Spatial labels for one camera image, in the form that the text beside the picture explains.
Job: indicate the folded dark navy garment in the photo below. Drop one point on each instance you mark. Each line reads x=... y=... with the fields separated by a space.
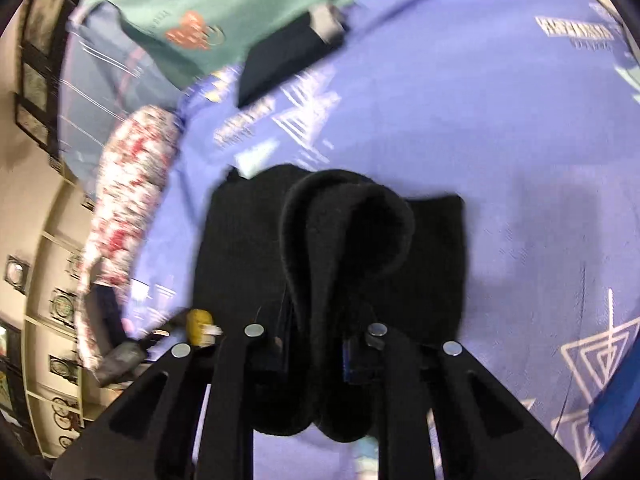
x=280 y=65

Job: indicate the purple patterned bed sheet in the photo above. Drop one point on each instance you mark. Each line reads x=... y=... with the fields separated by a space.
x=500 y=135

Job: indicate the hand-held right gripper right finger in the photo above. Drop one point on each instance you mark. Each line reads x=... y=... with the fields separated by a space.
x=350 y=360

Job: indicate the dark framed wall panel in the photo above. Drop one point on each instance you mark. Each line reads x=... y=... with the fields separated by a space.
x=37 y=65

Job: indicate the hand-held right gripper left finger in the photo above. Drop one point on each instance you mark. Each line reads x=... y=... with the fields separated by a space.
x=250 y=355

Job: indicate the blue cloth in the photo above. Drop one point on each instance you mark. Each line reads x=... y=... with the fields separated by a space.
x=617 y=400

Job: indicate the black pants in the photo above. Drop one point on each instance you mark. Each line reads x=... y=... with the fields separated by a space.
x=340 y=240

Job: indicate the floral rolled quilt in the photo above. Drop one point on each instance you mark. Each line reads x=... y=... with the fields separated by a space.
x=135 y=170

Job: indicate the round wall ornament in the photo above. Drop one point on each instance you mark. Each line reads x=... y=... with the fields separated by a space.
x=64 y=305
x=16 y=272
x=64 y=367

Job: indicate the grey-blue plaid blanket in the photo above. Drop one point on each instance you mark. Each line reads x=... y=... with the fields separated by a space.
x=95 y=100

